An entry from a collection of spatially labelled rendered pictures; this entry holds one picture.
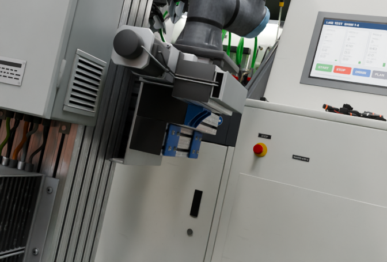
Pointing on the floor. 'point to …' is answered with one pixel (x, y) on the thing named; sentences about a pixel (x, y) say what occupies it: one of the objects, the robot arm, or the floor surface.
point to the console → (307, 160)
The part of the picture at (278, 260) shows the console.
